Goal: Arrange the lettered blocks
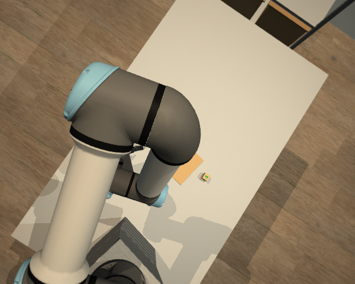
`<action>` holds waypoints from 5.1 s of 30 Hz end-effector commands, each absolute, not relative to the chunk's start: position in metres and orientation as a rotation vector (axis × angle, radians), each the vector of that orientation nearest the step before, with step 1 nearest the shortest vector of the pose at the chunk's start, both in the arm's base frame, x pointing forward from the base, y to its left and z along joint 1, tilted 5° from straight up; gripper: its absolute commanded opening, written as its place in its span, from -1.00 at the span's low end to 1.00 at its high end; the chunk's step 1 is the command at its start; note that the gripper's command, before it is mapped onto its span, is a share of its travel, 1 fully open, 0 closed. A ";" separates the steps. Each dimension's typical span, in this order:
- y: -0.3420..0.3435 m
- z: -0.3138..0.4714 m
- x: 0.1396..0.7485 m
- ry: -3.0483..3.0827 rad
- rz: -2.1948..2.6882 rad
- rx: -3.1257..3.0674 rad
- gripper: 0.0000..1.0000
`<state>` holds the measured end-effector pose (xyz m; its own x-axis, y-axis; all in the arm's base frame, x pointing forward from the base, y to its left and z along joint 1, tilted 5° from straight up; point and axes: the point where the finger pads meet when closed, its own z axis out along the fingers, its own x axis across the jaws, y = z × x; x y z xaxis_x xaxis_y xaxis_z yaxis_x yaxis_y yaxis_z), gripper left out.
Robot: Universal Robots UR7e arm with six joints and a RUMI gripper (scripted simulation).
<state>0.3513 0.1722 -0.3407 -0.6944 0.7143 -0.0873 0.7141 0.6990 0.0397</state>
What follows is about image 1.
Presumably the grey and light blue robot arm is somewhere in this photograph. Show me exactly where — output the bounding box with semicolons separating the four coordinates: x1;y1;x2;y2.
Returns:
14;62;201;284

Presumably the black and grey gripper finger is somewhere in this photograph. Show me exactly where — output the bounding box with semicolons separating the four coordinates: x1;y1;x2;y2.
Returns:
133;143;146;151

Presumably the orange mat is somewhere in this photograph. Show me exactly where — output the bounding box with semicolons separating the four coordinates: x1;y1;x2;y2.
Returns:
173;153;203;185

